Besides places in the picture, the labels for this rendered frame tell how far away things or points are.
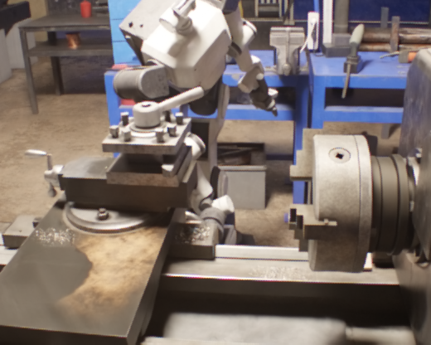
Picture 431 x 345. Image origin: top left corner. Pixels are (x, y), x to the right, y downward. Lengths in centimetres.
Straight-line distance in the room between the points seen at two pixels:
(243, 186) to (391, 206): 220
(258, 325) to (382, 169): 51
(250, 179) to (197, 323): 186
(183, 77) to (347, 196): 94
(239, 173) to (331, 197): 218
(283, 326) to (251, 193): 190
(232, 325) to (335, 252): 43
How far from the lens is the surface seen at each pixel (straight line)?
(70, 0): 539
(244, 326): 124
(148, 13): 177
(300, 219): 88
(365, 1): 805
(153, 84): 162
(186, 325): 125
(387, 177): 91
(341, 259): 90
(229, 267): 123
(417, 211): 83
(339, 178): 86
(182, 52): 164
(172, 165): 112
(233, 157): 305
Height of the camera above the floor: 156
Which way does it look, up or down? 25 degrees down
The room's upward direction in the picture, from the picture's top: 2 degrees counter-clockwise
